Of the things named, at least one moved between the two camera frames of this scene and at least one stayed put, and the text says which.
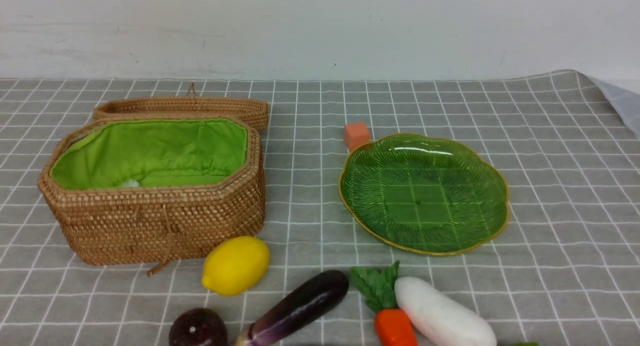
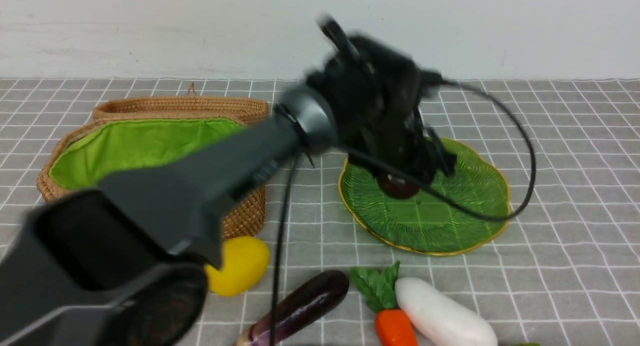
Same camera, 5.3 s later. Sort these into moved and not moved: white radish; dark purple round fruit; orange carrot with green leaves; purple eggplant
Moved: dark purple round fruit
Not moved: white radish; orange carrot with green leaves; purple eggplant
